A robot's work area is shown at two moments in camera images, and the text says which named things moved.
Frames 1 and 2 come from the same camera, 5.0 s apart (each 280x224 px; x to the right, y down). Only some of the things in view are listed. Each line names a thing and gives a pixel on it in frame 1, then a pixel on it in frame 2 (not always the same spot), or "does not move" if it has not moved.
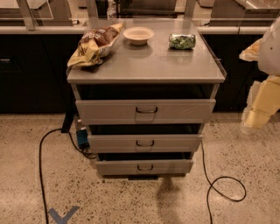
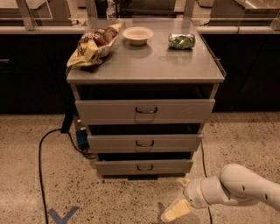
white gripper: [270, 55] to [193, 192]
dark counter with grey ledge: [34, 59] does not move
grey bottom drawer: [172, 167] does not move
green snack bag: [182, 41] does not move
